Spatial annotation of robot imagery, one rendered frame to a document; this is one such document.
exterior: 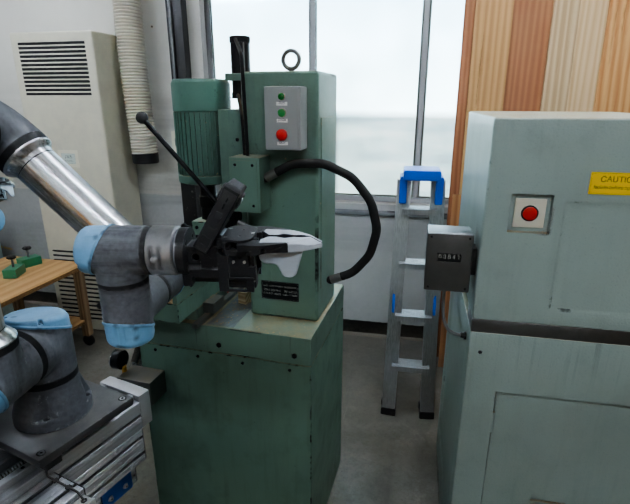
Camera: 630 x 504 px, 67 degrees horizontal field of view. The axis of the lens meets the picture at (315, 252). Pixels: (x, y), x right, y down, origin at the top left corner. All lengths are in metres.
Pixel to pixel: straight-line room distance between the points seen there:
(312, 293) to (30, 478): 0.81
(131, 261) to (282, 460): 1.06
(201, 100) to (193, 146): 0.14
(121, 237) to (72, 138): 2.42
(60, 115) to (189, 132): 1.76
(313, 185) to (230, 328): 0.49
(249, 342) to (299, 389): 0.20
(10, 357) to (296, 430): 0.88
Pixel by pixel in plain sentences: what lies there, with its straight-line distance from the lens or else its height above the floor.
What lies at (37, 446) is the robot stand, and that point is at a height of 0.82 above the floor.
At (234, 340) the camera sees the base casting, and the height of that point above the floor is 0.76.
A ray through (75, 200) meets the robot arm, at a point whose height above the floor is 1.28.
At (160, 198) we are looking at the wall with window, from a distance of 3.25.
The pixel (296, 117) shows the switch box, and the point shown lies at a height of 1.40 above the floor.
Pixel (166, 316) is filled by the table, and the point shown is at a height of 0.86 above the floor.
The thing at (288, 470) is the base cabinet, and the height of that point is 0.32.
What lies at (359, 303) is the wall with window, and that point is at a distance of 3.04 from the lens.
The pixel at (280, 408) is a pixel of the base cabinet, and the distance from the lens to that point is 1.53.
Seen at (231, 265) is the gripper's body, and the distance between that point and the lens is 0.70.
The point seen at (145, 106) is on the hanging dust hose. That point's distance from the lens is 3.05.
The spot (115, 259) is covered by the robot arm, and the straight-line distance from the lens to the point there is 0.75.
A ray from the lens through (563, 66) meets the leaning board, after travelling 2.73.
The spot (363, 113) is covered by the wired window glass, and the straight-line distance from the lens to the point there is 2.86.
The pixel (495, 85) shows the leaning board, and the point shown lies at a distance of 2.65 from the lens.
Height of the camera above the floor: 1.45
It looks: 18 degrees down
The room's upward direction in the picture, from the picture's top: straight up
